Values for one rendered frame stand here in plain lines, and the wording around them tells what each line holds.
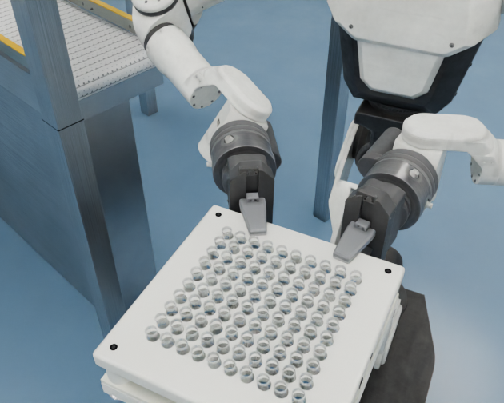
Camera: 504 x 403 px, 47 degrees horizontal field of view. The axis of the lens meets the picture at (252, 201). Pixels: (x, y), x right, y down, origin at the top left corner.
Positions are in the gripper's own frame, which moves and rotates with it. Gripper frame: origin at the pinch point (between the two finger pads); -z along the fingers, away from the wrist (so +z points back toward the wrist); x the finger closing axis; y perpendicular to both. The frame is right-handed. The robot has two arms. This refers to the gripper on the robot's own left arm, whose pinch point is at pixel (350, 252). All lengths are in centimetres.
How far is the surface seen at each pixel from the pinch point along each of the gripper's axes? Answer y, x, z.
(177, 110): 151, 101, 146
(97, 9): 95, 9, 54
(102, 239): 69, 49, 21
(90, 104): 77, 19, 31
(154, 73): 73, 18, 49
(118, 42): 81, 11, 46
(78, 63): 81, 12, 33
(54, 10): 69, -7, 20
